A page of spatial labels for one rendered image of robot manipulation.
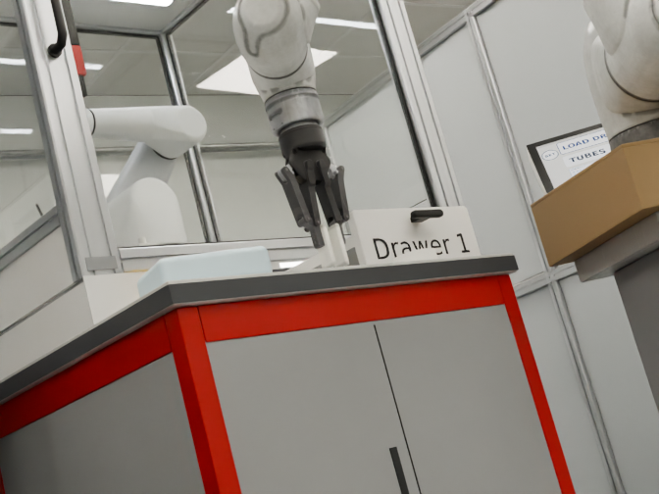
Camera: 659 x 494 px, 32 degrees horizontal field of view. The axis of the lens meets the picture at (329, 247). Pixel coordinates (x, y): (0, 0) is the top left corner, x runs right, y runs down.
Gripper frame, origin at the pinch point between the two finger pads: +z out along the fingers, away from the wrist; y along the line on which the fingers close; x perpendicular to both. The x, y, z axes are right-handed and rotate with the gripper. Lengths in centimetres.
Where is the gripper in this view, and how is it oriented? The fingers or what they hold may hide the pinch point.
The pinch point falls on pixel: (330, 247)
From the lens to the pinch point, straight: 182.9
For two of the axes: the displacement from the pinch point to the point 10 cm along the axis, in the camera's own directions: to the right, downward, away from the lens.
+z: 2.5, 9.4, -2.1
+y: -7.6, 0.6, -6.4
